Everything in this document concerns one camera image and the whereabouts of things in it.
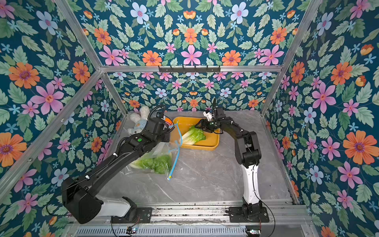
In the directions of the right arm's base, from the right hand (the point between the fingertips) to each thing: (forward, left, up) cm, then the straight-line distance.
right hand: (203, 124), depth 98 cm
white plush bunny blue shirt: (+7, +49, -4) cm, 49 cm away
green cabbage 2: (-28, +33, -3) cm, 43 cm away
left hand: (-15, +18, +13) cm, 27 cm away
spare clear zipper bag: (-13, +16, +2) cm, 21 cm away
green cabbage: (-8, +6, -3) cm, 10 cm away
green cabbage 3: (-29, +22, -1) cm, 36 cm away
